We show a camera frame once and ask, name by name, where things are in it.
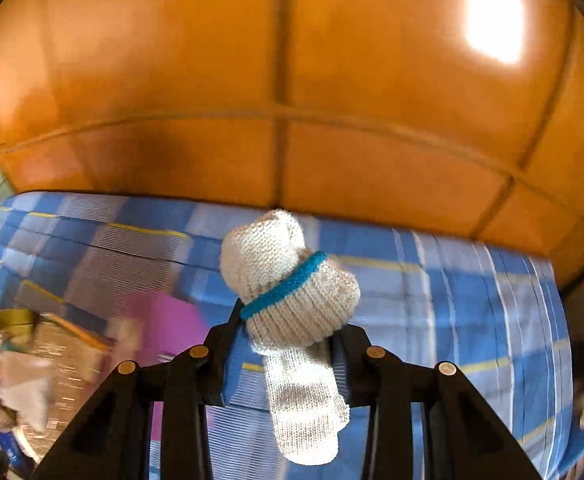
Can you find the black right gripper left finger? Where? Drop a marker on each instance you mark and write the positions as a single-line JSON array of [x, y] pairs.
[[110, 436]]

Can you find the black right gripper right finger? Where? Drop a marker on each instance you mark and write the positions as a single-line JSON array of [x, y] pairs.
[[462, 436]]

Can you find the white knit gloves blue band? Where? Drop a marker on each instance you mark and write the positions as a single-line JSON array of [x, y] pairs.
[[294, 300]]

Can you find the silver ornate tissue box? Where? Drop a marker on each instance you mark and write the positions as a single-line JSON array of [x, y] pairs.
[[46, 376]]

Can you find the purple snack carton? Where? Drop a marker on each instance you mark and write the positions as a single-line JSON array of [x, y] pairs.
[[163, 326]]

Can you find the blue plaid tablecloth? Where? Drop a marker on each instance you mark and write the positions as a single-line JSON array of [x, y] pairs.
[[426, 298]]

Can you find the gold metal tray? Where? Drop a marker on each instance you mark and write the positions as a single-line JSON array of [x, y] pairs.
[[18, 326]]

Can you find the orange wooden wardrobe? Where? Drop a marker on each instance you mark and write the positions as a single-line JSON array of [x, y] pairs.
[[463, 117]]

